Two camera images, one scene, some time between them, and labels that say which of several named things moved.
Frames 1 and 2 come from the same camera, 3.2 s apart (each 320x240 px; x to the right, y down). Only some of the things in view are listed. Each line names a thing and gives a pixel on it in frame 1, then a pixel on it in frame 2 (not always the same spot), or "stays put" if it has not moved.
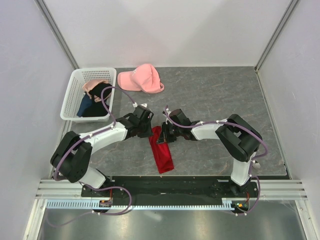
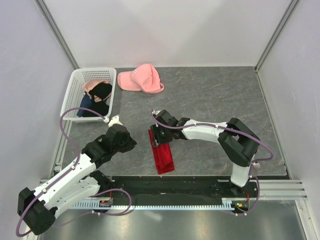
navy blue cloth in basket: (86, 103) stays put
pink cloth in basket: (89, 85) stays put
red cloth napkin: (161, 151) stays put
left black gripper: (149, 131) -> (131, 143)
